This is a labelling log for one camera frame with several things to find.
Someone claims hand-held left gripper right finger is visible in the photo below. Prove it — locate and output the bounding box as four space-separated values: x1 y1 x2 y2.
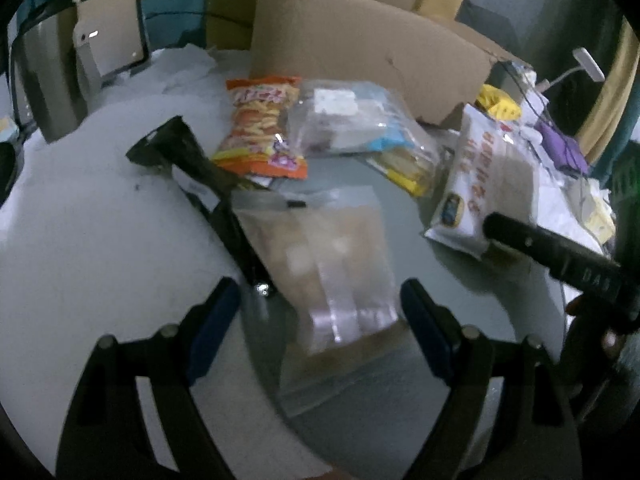
400 279 583 480

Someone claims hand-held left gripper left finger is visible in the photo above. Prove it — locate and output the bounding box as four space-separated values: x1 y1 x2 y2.
55 276 242 480

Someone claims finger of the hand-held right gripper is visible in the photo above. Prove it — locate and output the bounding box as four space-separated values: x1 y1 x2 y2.
482 212 571 273

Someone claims white snack packet red print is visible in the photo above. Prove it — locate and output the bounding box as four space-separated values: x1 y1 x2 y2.
425 105 541 261

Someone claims clear bag of biscuits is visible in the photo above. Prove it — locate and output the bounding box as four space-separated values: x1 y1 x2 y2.
235 185 401 356

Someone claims black snack packet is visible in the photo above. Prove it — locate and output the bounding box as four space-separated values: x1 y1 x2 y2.
125 115 273 296

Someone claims orange snack packet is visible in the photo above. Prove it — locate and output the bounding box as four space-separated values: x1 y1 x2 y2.
212 76 308 181

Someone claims clear bag of snacks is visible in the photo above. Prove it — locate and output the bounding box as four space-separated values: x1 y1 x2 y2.
287 80 441 196

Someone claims cardboard box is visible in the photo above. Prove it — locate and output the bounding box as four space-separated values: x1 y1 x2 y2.
250 0 531 126

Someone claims yellow tissue pack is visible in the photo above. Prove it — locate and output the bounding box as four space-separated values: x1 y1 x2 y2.
582 185 617 246

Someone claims grey round mat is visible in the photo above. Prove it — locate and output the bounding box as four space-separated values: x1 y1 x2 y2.
240 160 566 480

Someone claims purple cloth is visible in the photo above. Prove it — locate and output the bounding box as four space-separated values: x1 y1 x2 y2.
537 122 588 173

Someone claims yellow crumpled bag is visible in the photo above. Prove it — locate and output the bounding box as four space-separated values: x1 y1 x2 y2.
475 85 521 121

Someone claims white desk lamp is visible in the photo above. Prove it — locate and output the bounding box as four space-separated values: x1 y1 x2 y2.
542 47 606 92

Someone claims steel tumbler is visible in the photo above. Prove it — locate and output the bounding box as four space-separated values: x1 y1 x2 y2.
10 0 88 143

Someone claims tablet with grey case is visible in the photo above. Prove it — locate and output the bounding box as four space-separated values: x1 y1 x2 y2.
72 0 153 81

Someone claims teal curtain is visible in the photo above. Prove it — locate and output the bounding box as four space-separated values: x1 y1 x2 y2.
65 0 216 51

